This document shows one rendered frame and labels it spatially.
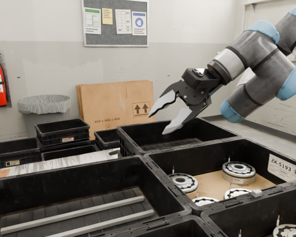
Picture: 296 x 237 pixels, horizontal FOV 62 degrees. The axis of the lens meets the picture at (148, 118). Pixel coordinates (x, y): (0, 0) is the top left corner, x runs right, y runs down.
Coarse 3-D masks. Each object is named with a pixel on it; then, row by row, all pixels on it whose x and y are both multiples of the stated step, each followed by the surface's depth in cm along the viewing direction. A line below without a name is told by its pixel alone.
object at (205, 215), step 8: (272, 192) 55; (280, 192) 55; (288, 192) 55; (240, 200) 52; (248, 200) 52; (256, 200) 52; (264, 200) 53; (216, 208) 49; (224, 208) 49; (232, 208) 50; (200, 216) 47; (208, 216) 48; (208, 224) 45; (216, 232) 43
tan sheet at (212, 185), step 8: (200, 176) 82; (208, 176) 82; (216, 176) 82; (256, 176) 82; (200, 184) 77; (208, 184) 77; (216, 184) 77; (224, 184) 77; (232, 184) 77; (256, 184) 77; (264, 184) 77; (272, 184) 77; (200, 192) 73; (208, 192) 73; (216, 192) 73; (224, 192) 73
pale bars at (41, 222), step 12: (108, 204) 66; (120, 204) 66; (60, 216) 61; (72, 216) 62; (132, 216) 61; (144, 216) 62; (12, 228) 57; (24, 228) 58; (84, 228) 57; (96, 228) 57
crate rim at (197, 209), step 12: (204, 144) 82; (216, 144) 83; (144, 156) 73; (288, 156) 73; (156, 168) 66; (168, 180) 60; (180, 192) 55; (264, 192) 55; (192, 204) 51; (216, 204) 51
